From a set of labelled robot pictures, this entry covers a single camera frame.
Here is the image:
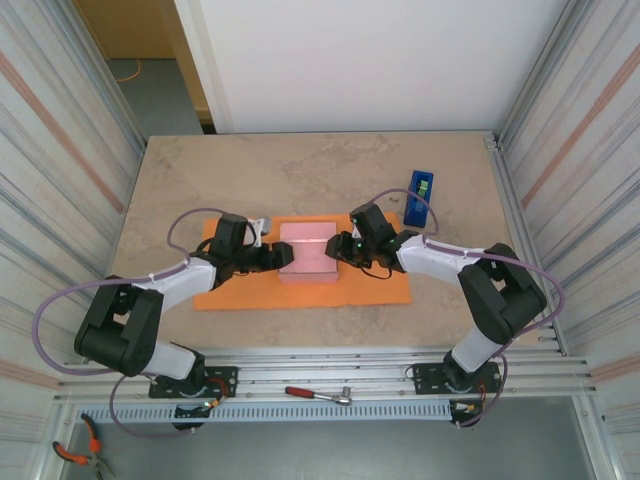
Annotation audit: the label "red-handled ratchet wrench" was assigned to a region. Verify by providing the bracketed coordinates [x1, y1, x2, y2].
[284, 385, 353, 406]

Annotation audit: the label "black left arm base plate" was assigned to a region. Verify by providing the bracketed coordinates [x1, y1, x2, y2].
[148, 365, 239, 400]

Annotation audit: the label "yellow wooden door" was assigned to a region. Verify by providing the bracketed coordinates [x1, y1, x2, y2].
[73, 0, 216, 135]

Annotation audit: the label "orange-handled pliers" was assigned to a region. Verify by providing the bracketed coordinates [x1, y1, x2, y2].
[52, 412, 117, 479]

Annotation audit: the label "aluminium rail frame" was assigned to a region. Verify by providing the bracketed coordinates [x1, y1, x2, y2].
[54, 346, 599, 402]

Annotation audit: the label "orange floor cable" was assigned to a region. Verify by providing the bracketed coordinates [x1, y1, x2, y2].
[115, 58, 145, 84]

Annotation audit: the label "pink gift box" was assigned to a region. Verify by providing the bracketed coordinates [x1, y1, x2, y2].
[278, 222, 341, 286]

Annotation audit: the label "blue tape dispenser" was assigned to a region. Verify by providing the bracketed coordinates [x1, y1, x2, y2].
[402, 170, 435, 229]

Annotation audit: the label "aluminium side rail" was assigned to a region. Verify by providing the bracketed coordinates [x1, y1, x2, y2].
[487, 132, 569, 357]

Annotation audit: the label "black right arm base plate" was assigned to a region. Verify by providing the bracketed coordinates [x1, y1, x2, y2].
[411, 361, 502, 396]

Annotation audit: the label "white slotted cable duct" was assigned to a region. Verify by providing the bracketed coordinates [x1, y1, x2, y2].
[74, 402, 454, 424]

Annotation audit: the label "aluminium frame post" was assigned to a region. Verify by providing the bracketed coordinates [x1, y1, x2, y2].
[497, 0, 601, 151]
[69, 0, 149, 156]

